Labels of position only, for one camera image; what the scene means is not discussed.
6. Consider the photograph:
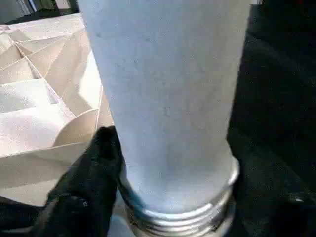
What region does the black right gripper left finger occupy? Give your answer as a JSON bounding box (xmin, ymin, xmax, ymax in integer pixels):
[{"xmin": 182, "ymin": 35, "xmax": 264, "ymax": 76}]
[{"xmin": 24, "ymin": 125, "xmax": 124, "ymax": 237}]

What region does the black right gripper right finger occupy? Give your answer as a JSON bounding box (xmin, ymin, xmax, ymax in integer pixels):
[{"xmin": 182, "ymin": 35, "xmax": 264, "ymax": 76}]
[{"xmin": 229, "ymin": 148, "xmax": 316, "ymax": 237}]

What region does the white plastic table top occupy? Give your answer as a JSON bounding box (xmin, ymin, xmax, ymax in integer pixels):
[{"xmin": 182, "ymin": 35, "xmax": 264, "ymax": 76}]
[{"xmin": 0, "ymin": 12, "xmax": 116, "ymax": 208}]

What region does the white plastic table leg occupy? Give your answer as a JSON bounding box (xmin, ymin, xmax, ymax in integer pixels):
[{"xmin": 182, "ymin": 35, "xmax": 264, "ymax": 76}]
[{"xmin": 76, "ymin": 0, "xmax": 252, "ymax": 237}]

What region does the black mat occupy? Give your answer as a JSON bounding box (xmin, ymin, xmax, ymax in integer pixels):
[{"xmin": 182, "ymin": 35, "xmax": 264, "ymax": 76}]
[{"xmin": 0, "ymin": 4, "xmax": 316, "ymax": 237}]

